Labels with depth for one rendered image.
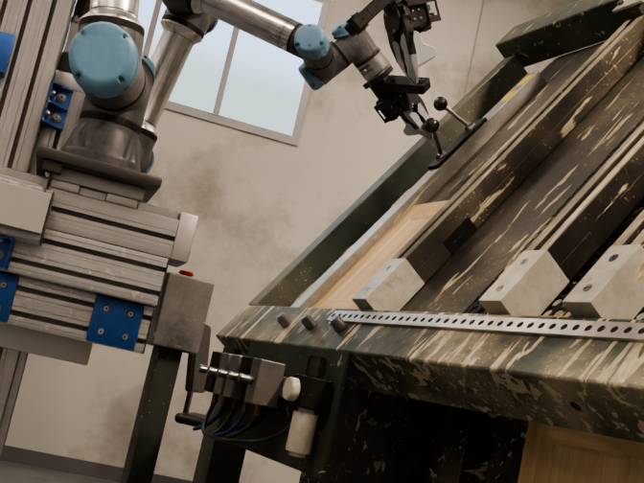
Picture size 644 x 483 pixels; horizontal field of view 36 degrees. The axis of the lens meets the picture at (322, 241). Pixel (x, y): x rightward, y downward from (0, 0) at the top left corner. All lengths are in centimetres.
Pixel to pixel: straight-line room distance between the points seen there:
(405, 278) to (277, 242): 401
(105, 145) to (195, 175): 411
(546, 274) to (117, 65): 80
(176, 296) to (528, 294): 104
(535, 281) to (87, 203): 80
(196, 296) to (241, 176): 362
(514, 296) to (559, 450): 28
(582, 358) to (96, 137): 97
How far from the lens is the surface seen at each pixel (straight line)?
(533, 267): 162
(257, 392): 198
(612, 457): 163
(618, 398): 130
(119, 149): 185
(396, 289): 200
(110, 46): 175
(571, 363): 137
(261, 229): 598
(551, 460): 173
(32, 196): 171
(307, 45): 230
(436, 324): 170
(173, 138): 597
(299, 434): 187
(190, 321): 241
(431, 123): 248
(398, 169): 274
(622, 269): 146
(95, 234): 183
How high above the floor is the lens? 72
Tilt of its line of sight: 9 degrees up
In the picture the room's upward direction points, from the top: 12 degrees clockwise
